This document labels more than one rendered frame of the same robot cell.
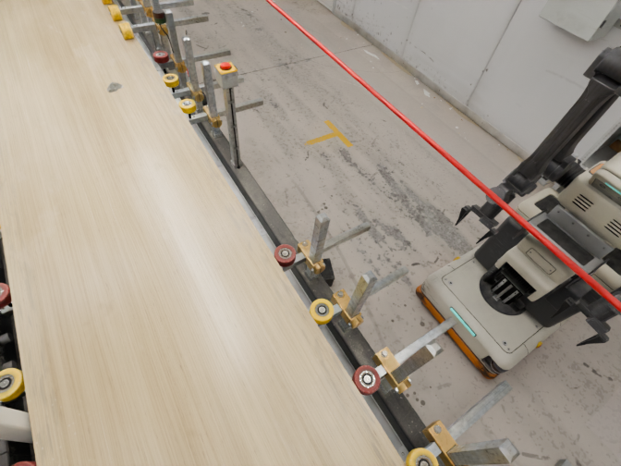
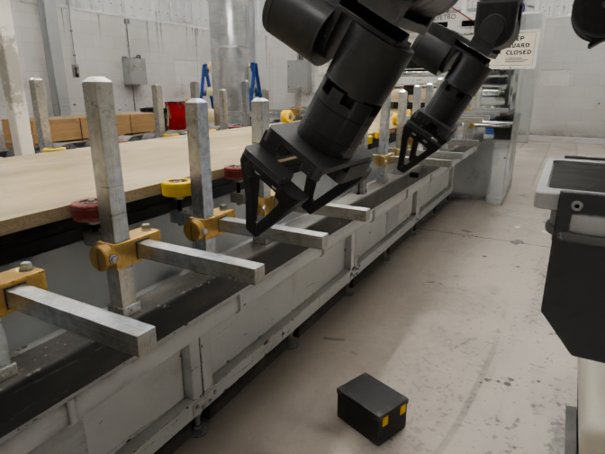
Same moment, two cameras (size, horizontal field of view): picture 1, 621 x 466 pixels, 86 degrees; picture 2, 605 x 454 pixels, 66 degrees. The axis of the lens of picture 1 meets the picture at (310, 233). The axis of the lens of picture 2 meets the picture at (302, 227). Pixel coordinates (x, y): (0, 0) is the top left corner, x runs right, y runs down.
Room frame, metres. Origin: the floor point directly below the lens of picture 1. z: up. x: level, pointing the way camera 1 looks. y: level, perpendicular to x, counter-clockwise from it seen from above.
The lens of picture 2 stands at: (0.32, -1.27, 1.14)
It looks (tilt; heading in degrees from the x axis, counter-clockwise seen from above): 17 degrees down; 68
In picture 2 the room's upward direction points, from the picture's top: straight up
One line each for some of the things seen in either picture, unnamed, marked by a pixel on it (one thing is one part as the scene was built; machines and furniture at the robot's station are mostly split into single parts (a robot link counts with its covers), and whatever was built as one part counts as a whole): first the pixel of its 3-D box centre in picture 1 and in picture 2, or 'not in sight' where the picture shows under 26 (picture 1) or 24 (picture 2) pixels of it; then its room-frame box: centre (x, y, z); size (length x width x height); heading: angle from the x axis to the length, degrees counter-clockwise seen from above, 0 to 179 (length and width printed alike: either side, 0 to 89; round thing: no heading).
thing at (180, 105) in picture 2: not in sight; (184, 120); (1.77, 9.41, 0.41); 0.76 x 0.48 x 0.81; 46
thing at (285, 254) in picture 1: (285, 260); (238, 184); (0.65, 0.08, 0.85); 0.08 x 0.08 x 0.11
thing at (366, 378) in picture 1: (363, 382); (94, 226); (0.26, -0.24, 0.85); 0.08 x 0.08 x 0.11
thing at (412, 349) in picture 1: (407, 352); (166, 254); (0.38, -0.39, 0.83); 0.43 x 0.03 x 0.04; 129
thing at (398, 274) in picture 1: (362, 294); (243, 228); (0.58, -0.23, 0.81); 0.43 x 0.03 x 0.04; 129
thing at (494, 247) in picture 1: (548, 258); not in sight; (1.07, -1.23, 0.59); 0.55 x 0.34 x 0.83; 39
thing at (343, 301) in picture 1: (347, 309); (210, 223); (0.51, -0.18, 0.81); 0.14 x 0.06 x 0.05; 39
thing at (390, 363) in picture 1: (392, 370); (127, 249); (0.32, -0.34, 0.83); 0.14 x 0.06 x 0.05; 39
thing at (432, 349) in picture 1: (404, 370); (112, 211); (0.30, -0.35, 0.91); 0.04 x 0.04 x 0.48; 39
